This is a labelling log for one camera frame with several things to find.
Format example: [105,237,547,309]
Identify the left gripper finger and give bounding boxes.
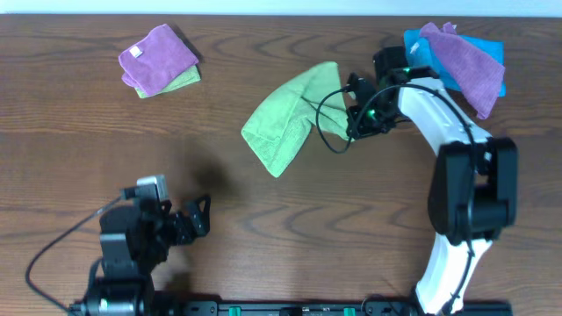
[160,200,184,226]
[184,194,211,237]

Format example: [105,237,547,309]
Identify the green microfiber cloth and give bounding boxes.
[241,61,348,177]

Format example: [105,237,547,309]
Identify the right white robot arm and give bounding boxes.
[346,47,518,315]

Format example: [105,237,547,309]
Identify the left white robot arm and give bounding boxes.
[75,195,211,316]

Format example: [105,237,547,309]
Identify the purple cloth on blue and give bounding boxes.
[419,23,506,119]

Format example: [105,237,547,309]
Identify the folded green cloth under purple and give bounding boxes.
[121,66,201,98]

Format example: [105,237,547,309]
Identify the right black camera cable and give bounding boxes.
[315,85,355,154]

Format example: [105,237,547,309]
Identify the black camera cable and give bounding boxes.
[315,85,355,154]
[25,195,126,313]

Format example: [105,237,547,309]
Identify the left black camera cable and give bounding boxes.
[25,195,126,313]

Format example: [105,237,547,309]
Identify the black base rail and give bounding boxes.
[153,299,514,316]

